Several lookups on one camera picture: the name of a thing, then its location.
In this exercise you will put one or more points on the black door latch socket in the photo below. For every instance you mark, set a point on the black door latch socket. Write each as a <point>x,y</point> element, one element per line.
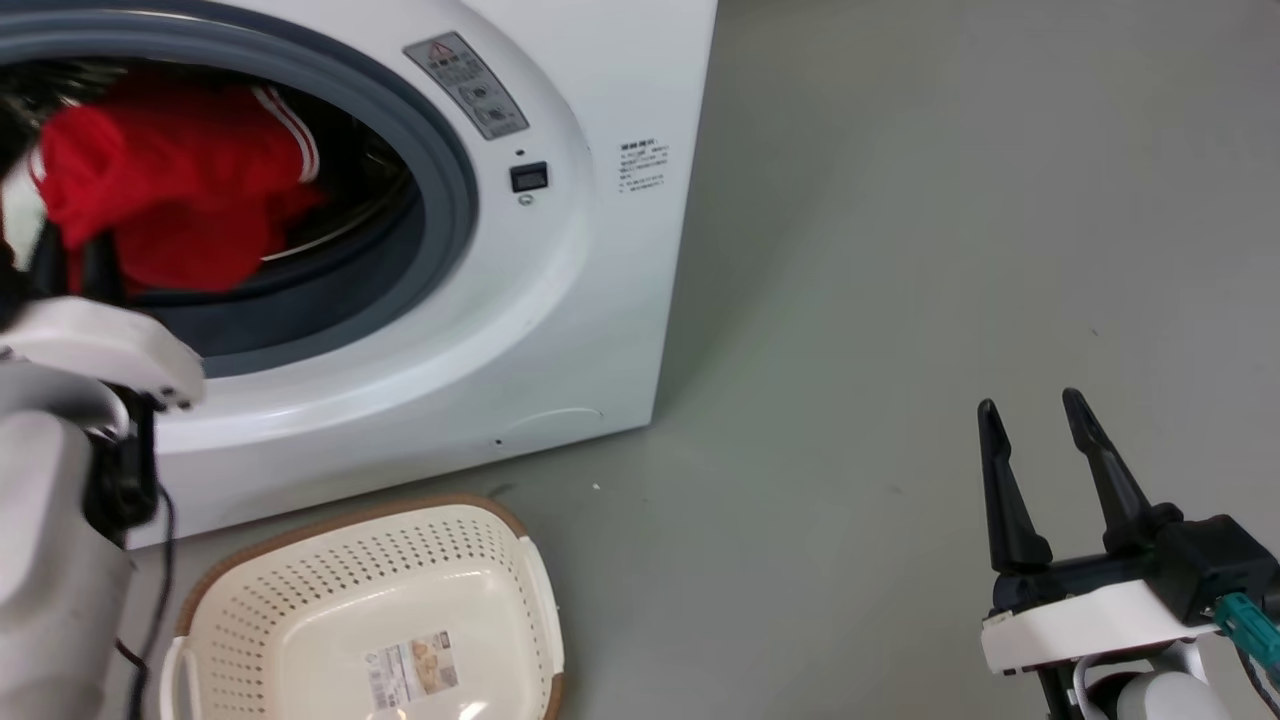
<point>529,177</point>

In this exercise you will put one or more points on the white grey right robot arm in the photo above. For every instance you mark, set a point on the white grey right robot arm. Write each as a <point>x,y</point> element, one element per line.
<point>1160,695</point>

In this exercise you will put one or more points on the grey rubber door seal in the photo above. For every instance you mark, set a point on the grey rubber door seal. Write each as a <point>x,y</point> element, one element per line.
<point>440,190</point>

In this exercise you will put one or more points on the grey warning sticker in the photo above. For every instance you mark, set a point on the grey warning sticker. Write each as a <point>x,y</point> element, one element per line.
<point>467,85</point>

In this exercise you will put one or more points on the printed text label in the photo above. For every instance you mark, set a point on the printed text label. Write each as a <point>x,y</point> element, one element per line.
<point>643,166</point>

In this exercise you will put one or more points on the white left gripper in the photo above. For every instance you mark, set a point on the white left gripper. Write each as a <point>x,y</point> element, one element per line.
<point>100,335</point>

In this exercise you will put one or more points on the red garment with white stripes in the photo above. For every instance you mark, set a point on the red garment with white stripes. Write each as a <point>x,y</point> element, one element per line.
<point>180,190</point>

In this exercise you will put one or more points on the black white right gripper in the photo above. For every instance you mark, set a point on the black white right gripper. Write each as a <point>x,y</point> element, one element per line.
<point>1130,600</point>

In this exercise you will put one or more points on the cream perforated plastic laundry basket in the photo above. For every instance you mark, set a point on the cream perforated plastic laundry basket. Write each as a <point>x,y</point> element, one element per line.
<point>330,600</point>

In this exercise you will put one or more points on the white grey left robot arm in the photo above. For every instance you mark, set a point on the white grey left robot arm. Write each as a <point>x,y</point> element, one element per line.
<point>50,560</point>

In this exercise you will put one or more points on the paper label on basket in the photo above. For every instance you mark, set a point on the paper label on basket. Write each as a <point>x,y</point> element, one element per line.
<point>412,670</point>

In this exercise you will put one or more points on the white front-load washing machine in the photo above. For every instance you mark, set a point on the white front-load washing machine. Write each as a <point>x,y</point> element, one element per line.
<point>600,300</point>

